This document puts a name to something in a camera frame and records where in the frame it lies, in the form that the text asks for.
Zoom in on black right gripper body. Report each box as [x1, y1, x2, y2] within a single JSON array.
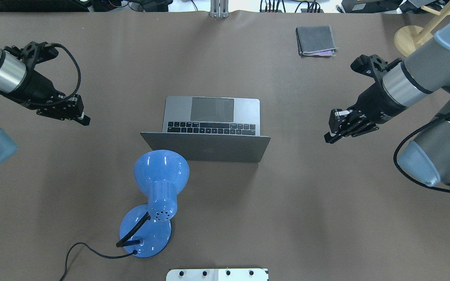
[[339, 83, 407, 133]]

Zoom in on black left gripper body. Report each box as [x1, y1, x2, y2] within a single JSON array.
[[12, 70, 73, 120]]

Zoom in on grey laptop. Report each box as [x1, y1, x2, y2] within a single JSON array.
[[141, 96, 270, 163]]

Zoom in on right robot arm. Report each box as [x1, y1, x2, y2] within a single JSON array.
[[324, 23, 450, 194]]

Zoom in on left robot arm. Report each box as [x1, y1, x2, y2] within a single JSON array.
[[0, 41, 91, 164]]

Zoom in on wooden mug tree stand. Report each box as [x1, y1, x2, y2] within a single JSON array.
[[393, 0, 450, 57]]

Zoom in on folded grey cloth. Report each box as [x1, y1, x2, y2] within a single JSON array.
[[295, 25, 338, 57]]

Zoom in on blue desk lamp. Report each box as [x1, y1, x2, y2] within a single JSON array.
[[116, 150, 189, 258]]

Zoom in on black left camera cable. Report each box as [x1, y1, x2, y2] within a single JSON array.
[[14, 43, 82, 108]]

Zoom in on black camera cable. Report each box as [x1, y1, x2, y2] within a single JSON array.
[[14, 43, 82, 108], [393, 113, 450, 195]]

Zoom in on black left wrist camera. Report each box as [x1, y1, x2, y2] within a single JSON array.
[[3, 41, 59, 67]]

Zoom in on black right camera cable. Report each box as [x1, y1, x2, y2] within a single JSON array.
[[393, 113, 450, 195]]

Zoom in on black lamp power cable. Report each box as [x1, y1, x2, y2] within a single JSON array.
[[59, 242, 138, 281]]

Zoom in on aluminium frame post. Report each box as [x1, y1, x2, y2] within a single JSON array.
[[209, 0, 230, 18]]

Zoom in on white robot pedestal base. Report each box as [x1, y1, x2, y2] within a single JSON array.
[[166, 268, 269, 281]]

